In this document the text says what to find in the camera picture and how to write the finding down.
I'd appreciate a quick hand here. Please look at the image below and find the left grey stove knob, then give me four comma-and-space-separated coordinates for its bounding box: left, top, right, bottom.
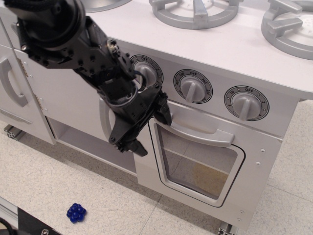
131, 54, 163, 91

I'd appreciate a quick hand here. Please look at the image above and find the silver cabinet door handle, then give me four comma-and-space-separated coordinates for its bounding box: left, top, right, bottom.
99, 98, 115, 142

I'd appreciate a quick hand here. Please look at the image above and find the aluminium frame rail left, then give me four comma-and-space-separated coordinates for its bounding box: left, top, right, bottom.
4, 125, 25, 141

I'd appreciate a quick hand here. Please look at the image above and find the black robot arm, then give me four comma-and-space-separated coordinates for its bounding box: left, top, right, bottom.
4, 0, 172, 156

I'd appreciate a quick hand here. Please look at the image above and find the white toy oven door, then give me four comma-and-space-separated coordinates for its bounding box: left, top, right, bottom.
134, 102, 282, 230

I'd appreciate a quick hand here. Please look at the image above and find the middle silver burner grate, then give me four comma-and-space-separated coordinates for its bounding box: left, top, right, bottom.
149, 0, 242, 30

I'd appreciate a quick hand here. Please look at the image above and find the silver sink basin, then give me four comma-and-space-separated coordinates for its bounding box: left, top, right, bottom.
81, 0, 131, 13

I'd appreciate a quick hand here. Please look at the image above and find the white cabinet door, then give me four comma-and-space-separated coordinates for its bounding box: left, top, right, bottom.
15, 50, 107, 141
0, 46, 55, 144

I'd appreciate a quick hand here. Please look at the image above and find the white toy kitchen unit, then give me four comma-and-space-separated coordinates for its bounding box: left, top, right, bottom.
0, 0, 313, 227

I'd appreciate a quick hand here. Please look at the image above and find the aluminium frame rail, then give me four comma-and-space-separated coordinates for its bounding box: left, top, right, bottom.
4, 125, 25, 141
218, 222, 239, 235

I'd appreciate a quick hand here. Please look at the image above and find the grey stove knob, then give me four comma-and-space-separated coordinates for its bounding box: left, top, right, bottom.
173, 69, 213, 104
131, 54, 163, 91
224, 86, 269, 121

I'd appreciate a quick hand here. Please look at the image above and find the middle grey stove knob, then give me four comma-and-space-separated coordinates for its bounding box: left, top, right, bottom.
173, 69, 213, 104

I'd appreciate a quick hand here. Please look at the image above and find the silver burner grate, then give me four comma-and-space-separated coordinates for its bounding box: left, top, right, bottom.
149, 0, 242, 30
261, 0, 313, 60

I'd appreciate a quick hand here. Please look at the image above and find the silver oven door handle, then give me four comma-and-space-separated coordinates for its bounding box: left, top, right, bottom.
154, 111, 235, 147

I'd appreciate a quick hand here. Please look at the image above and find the left silver door handle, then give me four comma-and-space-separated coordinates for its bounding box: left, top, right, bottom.
0, 58, 28, 107

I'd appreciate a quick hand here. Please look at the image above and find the left white cabinet door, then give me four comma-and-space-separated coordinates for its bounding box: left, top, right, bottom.
0, 46, 55, 144

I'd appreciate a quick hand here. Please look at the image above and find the aluminium frame rail right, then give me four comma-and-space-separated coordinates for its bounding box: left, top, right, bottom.
218, 222, 239, 235

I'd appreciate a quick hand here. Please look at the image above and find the right grey stove knob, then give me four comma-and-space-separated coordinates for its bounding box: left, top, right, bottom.
224, 86, 269, 121

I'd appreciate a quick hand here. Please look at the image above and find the right silver burner grate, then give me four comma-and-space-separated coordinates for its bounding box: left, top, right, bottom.
261, 0, 313, 60

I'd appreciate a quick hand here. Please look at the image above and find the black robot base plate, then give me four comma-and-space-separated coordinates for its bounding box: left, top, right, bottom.
0, 207, 62, 235

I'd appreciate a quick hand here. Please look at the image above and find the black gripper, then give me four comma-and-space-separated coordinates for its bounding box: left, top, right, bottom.
109, 83, 172, 157

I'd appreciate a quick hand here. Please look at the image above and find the blue toy berry cluster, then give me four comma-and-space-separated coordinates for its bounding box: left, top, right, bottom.
66, 203, 87, 224

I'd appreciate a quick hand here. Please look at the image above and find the silver vent grille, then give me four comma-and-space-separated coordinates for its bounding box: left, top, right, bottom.
11, 23, 18, 35

